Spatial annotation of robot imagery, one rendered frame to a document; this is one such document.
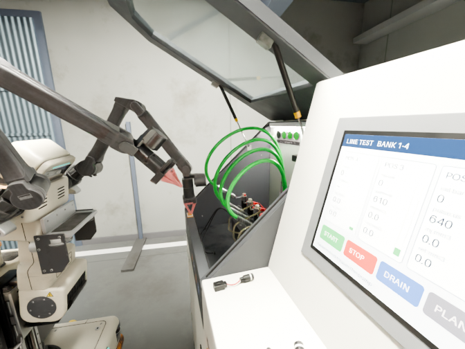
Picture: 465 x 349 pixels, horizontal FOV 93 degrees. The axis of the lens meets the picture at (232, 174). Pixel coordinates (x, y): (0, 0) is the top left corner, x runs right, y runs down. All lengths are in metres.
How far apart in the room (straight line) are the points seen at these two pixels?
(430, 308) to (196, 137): 2.60
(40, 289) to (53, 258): 0.16
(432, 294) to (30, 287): 1.24
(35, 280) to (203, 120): 2.16
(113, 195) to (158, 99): 1.29
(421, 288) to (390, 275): 0.04
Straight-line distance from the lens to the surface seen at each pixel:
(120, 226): 3.19
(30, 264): 1.24
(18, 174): 0.89
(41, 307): 1.29
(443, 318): 0.44
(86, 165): 1.27
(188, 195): 1.18
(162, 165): 0.82
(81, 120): 0.79
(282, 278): 0.72
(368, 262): 0.49
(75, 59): 3.10
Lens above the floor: 1.43
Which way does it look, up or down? 13 degrees down
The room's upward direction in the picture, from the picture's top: 1 degrees counter-clockwise
